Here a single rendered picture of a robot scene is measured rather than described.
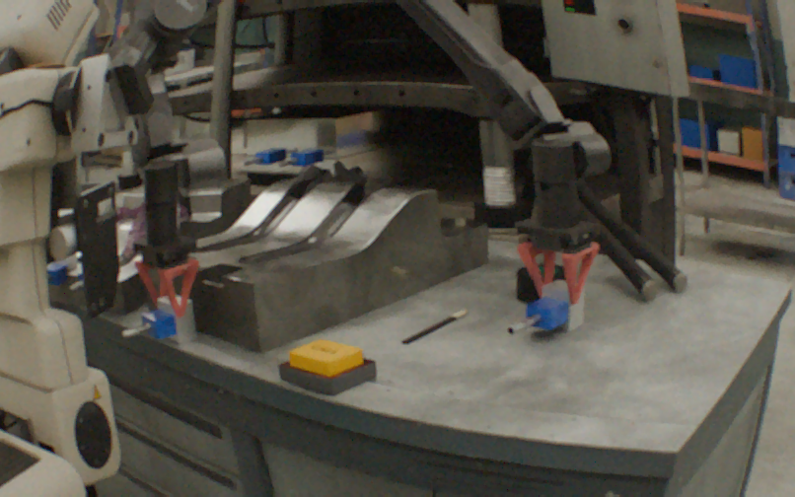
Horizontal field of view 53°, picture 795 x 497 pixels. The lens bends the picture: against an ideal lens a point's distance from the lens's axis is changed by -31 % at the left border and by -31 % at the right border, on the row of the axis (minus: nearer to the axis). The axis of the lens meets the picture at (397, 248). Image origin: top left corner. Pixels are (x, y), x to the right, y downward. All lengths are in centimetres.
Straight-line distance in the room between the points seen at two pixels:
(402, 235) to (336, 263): 14
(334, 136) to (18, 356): 126
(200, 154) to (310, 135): 95
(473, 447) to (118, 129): 52
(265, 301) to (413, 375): 21
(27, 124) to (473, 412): 63
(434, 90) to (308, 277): 79
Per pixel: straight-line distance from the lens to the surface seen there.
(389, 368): 129
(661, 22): 191
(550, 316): 134
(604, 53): 196
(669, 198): 274
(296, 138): 233
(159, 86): 142
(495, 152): 197
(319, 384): 121
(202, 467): 159
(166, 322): 137
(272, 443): 137
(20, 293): 118
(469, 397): 118
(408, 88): 214
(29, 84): 107
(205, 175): 136
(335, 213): 157
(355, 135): 230
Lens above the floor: 123
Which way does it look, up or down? 14 degrees down
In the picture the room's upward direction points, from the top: 2 degrees counter-clockwise
